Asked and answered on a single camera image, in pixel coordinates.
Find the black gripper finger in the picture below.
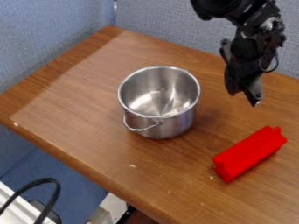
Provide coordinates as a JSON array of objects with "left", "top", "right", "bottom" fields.
[
  {"left": 234, "top": 79, "right": 248, "bottom": 94},
  {"left": 224, "top": 69, "right": 239, "bottom": 95}
]

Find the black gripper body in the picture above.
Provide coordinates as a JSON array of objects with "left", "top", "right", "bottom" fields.
[{"left": 219, "top": 38, "right": 264, "bottom": 107}]

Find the metal pot with handle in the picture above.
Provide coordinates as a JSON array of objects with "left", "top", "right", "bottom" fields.
[{"left": 118, "top": 66, "right": 202, "bottom": 139}]

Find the red block object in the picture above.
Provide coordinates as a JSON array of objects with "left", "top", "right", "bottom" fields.
[{"left": 212, "top": 126, "right": 287, "bottom": 182}]

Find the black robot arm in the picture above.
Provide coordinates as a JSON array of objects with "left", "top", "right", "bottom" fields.
[{"left": 191, "top": 0, "right": 286, "bottom": 107}]

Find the black cable loop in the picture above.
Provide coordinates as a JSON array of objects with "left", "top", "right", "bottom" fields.
[{"left": 0, "top": 177, "right": 61, "bottom": 224}]

